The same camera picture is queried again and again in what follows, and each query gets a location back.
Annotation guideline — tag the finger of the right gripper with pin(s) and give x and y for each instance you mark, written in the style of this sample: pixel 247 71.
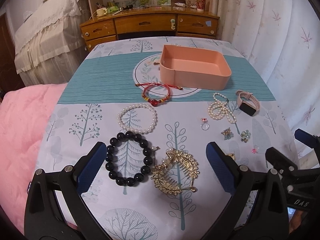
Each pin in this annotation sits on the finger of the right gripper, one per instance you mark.
pixel 312 141
pixel 276 158

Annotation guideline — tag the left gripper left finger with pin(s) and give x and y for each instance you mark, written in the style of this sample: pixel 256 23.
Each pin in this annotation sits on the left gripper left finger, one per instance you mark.
pixel 43 218

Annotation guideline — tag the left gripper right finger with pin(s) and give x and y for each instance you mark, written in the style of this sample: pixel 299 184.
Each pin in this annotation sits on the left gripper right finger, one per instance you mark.
pixel 257 208

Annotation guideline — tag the pink smart watch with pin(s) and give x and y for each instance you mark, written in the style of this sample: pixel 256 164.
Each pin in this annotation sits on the pink smart watch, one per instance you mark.
pixel 247 102

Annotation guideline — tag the small gold earring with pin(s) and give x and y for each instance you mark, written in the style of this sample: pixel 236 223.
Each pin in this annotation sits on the small gold earring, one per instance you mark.
pixel 232 155

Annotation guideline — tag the gold butterfly brooch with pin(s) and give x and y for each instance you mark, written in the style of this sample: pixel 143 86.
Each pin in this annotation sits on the gold butterfly brooch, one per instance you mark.
pixel 227 133

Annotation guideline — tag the gold rhinestone hair comb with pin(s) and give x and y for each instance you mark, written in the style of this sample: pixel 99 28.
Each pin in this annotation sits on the gold rhinestone hair comb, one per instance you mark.
pixel 176 173

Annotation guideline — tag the pink quilt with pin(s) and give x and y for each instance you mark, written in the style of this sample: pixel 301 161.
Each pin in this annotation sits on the pink quilt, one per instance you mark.
pixel 24 117

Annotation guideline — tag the tree print tablecloth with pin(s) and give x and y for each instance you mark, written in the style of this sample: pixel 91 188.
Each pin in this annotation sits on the tree print tablecloth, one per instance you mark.
pixel 107 82

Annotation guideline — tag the white floral curtain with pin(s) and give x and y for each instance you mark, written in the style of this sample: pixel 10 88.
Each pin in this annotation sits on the white floral curtain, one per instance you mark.
pixel 280 39

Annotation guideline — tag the pink plastic tray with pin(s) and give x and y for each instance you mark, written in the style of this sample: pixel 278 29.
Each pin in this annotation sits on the pink plastic tray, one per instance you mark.
pixel 194 68

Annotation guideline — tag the brown wooden door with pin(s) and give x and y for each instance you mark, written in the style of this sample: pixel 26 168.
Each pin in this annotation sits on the brown wooden door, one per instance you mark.
pixel 10 80

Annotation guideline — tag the white lace cover furniture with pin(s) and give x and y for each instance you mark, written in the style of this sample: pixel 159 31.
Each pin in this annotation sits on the white lace cover furniture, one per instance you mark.
pixel 49 46

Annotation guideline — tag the red paper cup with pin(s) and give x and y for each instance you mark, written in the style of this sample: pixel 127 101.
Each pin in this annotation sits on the red paper cup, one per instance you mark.
pixel 201 5

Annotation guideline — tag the white tube bottle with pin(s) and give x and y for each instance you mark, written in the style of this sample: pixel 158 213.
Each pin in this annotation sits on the white tube bottle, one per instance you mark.
pixel 180 4

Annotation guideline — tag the wooden desk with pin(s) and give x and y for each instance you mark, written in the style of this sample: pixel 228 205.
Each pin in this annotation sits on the wooden desk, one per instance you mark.
pixel 146 18

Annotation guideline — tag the white mug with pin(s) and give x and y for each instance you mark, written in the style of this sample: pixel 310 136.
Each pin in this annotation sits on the white mug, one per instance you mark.
pixel 101 12

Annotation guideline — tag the silver ring red stone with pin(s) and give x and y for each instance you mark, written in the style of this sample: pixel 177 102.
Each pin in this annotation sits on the silver ring red stone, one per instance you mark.
pixel 204 125

